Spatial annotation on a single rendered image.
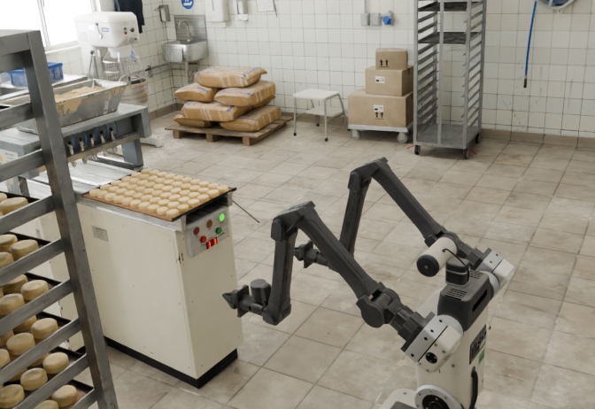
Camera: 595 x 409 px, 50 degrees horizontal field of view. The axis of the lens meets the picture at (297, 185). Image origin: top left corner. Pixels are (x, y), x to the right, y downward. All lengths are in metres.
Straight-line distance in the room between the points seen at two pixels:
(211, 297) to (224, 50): 5.07
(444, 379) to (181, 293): 1.26
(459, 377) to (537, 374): 1.22
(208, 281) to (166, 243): 0.29
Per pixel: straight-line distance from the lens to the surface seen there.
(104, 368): 1.44
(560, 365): 3.32
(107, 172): 3.45
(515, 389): 3.14
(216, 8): 7.52
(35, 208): 1.26
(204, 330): 3.00
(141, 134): 3.43
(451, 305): 1.92
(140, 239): 2.89
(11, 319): 1.28
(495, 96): 6.42
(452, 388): 2.09
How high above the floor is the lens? 1.93
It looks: 21 degrees down
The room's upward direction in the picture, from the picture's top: 4 degrees counter-clockwise
